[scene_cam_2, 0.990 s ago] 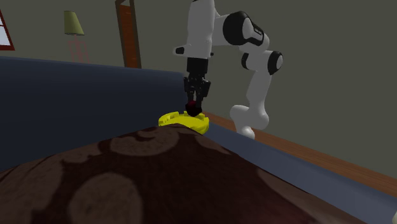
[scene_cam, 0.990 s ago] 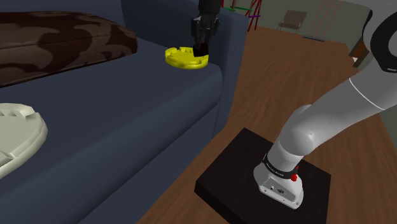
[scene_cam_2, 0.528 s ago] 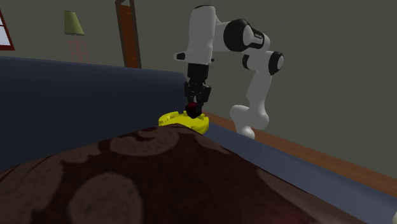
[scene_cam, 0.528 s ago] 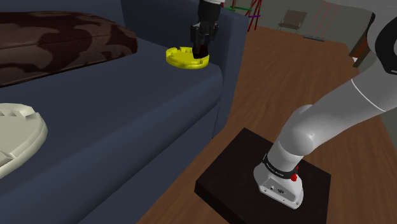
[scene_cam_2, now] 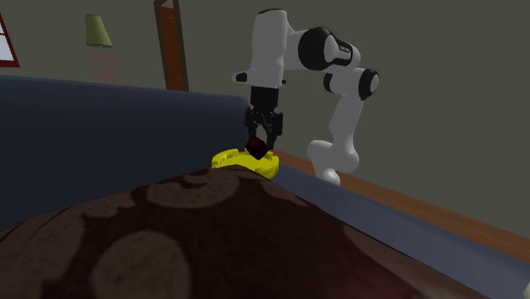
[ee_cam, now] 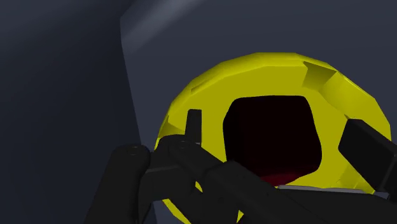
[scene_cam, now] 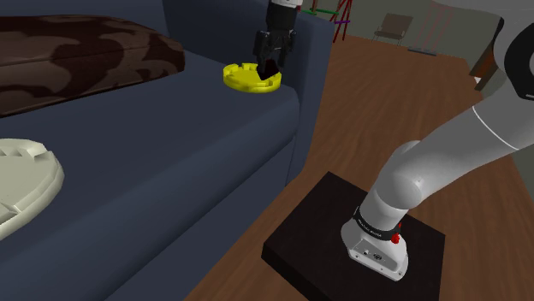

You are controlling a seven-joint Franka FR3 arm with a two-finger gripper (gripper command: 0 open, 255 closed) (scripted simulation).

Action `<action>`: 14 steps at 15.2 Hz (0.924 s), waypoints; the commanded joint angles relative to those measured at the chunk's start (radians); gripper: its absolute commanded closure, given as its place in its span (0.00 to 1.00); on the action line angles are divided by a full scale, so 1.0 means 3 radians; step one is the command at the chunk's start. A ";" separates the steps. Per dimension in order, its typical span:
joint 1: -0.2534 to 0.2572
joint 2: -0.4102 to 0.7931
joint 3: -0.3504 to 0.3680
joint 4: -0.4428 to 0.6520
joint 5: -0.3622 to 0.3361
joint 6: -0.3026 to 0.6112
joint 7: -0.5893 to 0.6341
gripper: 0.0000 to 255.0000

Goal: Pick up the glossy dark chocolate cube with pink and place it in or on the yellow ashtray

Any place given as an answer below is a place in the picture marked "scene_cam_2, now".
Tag green shade floor lamp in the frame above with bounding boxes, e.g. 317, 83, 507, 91
85, 14, 121, 86

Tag dark red ball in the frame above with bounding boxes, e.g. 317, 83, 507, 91
245, 138, 268, 161

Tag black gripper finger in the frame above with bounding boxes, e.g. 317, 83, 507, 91
262, 112, 285, 151
245, 112, 262, 147

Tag yellow round dish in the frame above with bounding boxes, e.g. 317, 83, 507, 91
211, 148, 280, 180

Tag red framed window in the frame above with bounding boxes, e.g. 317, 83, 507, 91
0, 12, 21, 69

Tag brown wooden door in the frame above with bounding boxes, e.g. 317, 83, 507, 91
153, 0, 190, 93

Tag brown patterned cushion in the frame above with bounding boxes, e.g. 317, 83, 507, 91
0, 166, 489, 299

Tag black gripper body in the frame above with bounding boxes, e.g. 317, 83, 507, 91
245, 86, 285, 127

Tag dark blue sofa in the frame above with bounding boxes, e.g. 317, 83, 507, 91
0, 75, 530, 299

